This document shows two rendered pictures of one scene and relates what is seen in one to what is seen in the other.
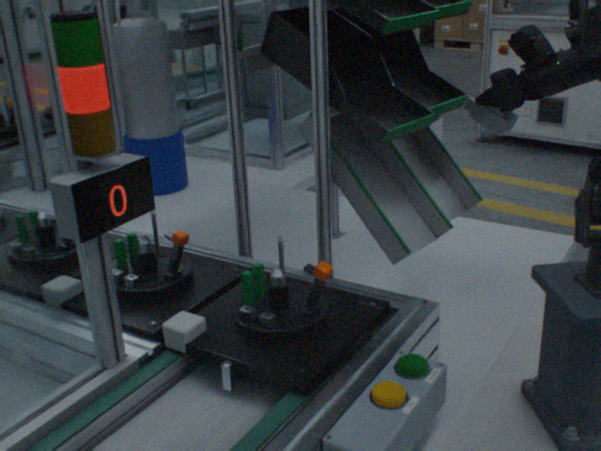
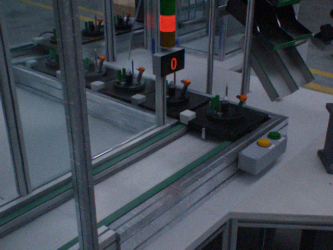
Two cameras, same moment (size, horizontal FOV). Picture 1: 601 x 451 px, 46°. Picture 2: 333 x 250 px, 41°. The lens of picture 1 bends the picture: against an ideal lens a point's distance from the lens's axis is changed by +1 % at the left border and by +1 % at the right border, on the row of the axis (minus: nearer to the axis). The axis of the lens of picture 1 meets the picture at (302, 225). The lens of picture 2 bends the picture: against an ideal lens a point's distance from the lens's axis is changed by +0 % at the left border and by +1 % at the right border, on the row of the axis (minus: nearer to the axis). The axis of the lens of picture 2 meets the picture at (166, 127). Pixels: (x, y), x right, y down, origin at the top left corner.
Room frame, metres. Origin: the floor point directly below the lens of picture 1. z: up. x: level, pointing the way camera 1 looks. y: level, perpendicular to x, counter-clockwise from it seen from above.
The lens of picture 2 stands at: (-0.62, 0.06, 1.66)
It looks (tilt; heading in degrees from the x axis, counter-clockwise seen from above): 26 degrees down; 7
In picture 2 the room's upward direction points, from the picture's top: straight up
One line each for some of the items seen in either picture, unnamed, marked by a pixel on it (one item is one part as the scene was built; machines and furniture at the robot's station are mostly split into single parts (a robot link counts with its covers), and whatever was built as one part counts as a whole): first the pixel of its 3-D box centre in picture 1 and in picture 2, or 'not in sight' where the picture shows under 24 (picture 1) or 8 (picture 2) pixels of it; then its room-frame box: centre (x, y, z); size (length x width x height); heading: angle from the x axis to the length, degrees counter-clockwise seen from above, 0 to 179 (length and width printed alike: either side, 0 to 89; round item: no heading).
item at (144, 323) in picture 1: (147, 258); (171, 89); (1.05, 0.25, 1.01); 0.24 x 0.24 x 0.13; 57
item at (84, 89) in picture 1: (84, 87); (167, 22); (0.81, 0.24, 1.33); 0.05 x 0.05 x 0.05
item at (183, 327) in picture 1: (184, 332); (187, 117); (0.88, 0.17, 0.97); 0.05 x 0.05 x 0.04; 57
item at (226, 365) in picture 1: (228, 376); (204, 133); (0.80, 0.11, 0.95); 0.01 x 0.01 x 0.04; 57
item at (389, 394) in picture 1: (388, 396); (264, 143); (0.72, -0.10, 0.96); 0.04 x 0.04 x 0.02
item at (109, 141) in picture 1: (91, 130); (167, 37); (0.81, 0.24, 1.28); 0.05 x 0.05 x 0.05
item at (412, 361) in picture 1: (412, 368); (273, 136); (0.78, -0.13, 0.96); 0.04 x 0.04 x 0.02
